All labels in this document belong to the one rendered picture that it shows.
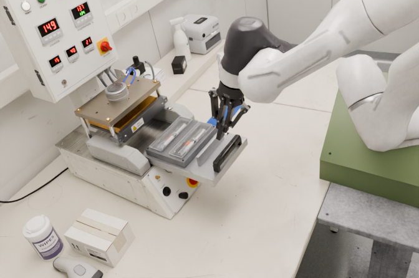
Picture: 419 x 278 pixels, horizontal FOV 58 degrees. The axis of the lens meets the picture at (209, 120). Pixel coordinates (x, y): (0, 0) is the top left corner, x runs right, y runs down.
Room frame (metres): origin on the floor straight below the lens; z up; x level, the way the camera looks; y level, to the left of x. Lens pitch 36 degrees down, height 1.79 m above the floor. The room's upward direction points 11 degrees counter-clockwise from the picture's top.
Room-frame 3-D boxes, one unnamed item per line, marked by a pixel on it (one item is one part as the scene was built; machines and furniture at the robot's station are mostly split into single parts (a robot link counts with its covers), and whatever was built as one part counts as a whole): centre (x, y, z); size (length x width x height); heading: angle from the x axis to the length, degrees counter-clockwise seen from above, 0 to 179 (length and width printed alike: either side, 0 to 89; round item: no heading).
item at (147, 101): (1.20, 0.30, 1.07); 0.22 x 0.17 x 0.10; 141
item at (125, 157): (1.05, 0.34, 0.97); 0.25 x 0.05 x 0.07; 51
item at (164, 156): (1.03, 0.11, 0.98); 0.20 x 0.17 x 0.03; 141
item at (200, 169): (1.00, 0.07, 0.97); 0.30 x 0.22 x 0.08; 51
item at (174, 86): (1.91, 0.15, 0.77); 0.84 x 0.30 x 0.04; 144
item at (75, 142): (1.22, 0.33, 0.93); 0.46 x 0.35 x 0.01; 51
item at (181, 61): (1.89, 0.10, 0.83); 0.09 x 0.06 x 0.07; 163
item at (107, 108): (1.23, 0.32, 1.08); 0.31 x 0.24 x 0.13; 141
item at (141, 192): (1.21, 0.29, 0.84); 0.53 x 0.37 x 0.17; 51
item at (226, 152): (0.92, -0.04, 0.99); 0.15 x 0.02 x 0.04; 141
